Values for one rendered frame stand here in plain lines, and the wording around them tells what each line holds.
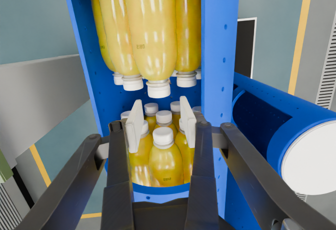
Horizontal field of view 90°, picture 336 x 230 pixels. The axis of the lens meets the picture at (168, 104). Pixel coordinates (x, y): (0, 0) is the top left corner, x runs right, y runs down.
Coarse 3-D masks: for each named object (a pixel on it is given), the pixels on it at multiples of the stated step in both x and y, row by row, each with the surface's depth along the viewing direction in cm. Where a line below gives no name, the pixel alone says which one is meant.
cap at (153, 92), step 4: (168, 84) 28; (148, 88) 28; (152, 88) 27; (156, 88) 27; (160, 88) 27; (164, 88) 27; (168, 88) 28; (148, 92) 28; (152, 92) 27; (156, 92) 27; (160, 92) 27; (164, 92) 27; (168, 92) 28; (152, 96) 28; (156, 96) 27; (160, 96) 27; (164, 96) 28
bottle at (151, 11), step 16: (128, 0) 22; (144, 0) 21; (160, 0) 21; (128, 16) 24; (144, 16) 22; (160, 16) 22; (144, 32) 23; (160, 32) 23; (144, 48) 23; (160, 48) 23; (176, 48) 26; (144, 64) 25; (160, 64) 24; (160, 80) 27
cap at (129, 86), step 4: (140, 80) 32; (124, 84) 32; (128, 84) 32; (132, 84) 32; (136, 84) 32; (140, 84) 32; (124, 88) 32; (128, 88) 32; (132, 88) 32; (136, 88) 32; (140, 88) 33
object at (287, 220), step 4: (284, 220) 6; (288, 220) 6; (292, 220) 6; (276, 224) 7; (280, 224) 7; (284, 224) 6; (288, 224) 6; (292, 224) 6; (296, 224) 6; (272, 228) 7; (276, 228) 7; (280, 228) 7; (284, 228) 6; (288, 228) 6; (292, 228) 6; (296, 228) 6; (300, 228) 6
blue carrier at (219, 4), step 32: (224, 0) 21; (224, 32) 22; (96, 64) 36; (224, 64) 24; (96, 96) 35; (128, 96) 46; (192, 96) 48; (224, 96) 26; (160, 192) 28; (224, 192) 36
